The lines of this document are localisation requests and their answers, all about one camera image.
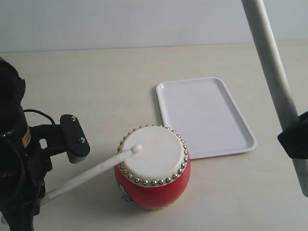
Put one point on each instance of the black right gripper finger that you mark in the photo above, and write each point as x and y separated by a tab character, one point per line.
294	140

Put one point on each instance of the red small drum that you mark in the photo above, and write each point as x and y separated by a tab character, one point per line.
157	176

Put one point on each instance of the white wooden drumstick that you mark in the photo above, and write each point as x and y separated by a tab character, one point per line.
275	76
91	173

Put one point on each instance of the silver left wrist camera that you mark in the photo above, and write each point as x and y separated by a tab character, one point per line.
77	146

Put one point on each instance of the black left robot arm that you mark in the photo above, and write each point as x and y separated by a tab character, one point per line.
12	90

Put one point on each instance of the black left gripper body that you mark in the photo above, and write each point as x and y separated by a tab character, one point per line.
25	159

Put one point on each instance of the white plastic tray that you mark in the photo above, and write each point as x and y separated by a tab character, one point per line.
206	116

